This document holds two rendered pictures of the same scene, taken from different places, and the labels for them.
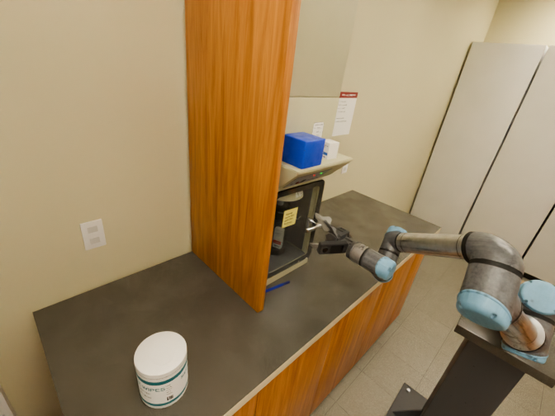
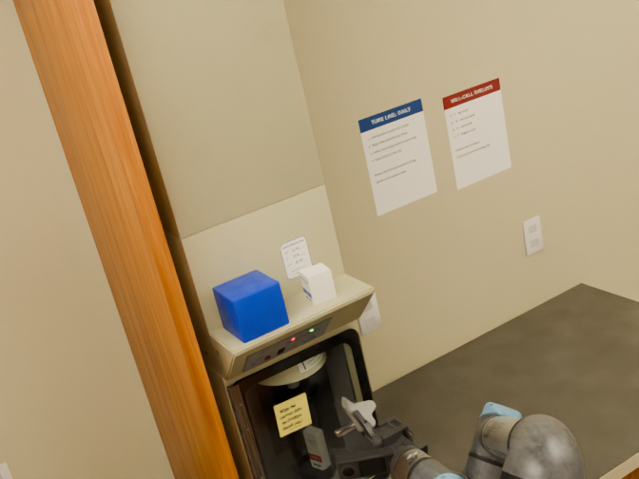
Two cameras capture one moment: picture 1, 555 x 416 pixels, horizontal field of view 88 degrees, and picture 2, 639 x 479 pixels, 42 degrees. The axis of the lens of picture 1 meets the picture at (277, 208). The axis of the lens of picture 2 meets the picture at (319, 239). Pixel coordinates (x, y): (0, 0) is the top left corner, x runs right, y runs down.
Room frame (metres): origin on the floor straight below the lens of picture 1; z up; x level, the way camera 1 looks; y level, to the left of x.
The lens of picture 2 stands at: (-0.34, -0.74, 2.19)
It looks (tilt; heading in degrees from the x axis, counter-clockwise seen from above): 20 degrees down; 22
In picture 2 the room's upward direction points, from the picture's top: 13 degrees counter-clockwise
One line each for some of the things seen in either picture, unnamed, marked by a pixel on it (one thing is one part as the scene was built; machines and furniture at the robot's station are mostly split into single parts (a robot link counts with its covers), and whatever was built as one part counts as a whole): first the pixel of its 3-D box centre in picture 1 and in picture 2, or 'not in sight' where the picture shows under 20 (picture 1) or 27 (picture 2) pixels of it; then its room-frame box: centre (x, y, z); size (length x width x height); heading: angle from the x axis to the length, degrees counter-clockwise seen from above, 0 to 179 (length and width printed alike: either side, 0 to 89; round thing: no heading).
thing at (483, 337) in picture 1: (506, 330); not in sight; (0.89, -1.01, 0.92); 0.32 x 0.32 x 0.04; 50
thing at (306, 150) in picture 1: (302, 149); (250, 305); (0.94, -0.06, 1.55); 0.10 x 0.10 x 0.09; 48
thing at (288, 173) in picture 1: (313, 172); (298, 332); (1.00, -0.11, 1.46); 0.32 x 0.12 x 0.10; 138
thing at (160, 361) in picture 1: (163, 369); not in sight; (0.49, 0.26, 1.01); 0.13 x 0.13 x 0.15
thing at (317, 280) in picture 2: (328, 148); (318, 283); (1.05, -0.16, 1.54); 0.05 x 0.05 x 0.06; 39
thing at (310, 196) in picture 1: (293, 229); (316, 434); (1.03, -0.08, 1.19); 0.30 x 0.01 x 0.40; 137
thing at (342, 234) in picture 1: (342, 242); (394, 450); (0.97, -0.27, 1.20); 0.12 x 0.09 x 0.08; 48
